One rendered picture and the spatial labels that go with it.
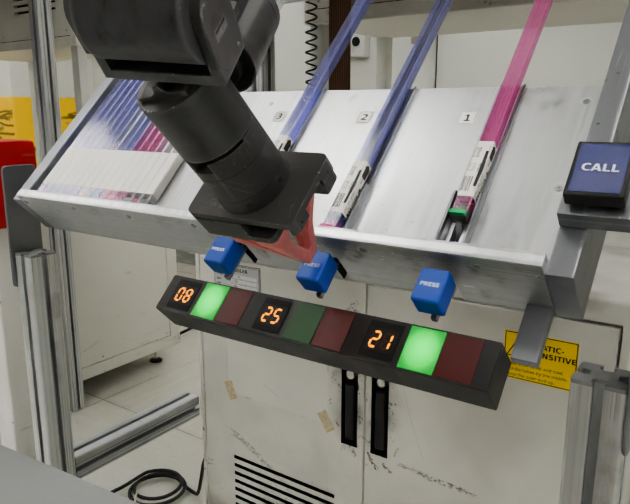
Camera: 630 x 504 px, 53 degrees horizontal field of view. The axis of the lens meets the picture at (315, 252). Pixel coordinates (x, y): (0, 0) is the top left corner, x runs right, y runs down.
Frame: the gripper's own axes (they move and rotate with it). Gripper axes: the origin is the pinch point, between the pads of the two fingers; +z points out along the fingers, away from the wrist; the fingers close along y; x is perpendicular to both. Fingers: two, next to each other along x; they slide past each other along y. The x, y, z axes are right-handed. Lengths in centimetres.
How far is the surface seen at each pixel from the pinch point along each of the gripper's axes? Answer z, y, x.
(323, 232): 0.5, -0.3, -2.4
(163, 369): 114, 123, -10
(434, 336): 3.6, -11.9, 3.5
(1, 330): 32, 84, 10
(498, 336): 36.3, -5.4, -12.0
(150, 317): 99, 125, -21
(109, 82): 2, 47, -23
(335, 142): 2.8, 5.3, -14.5
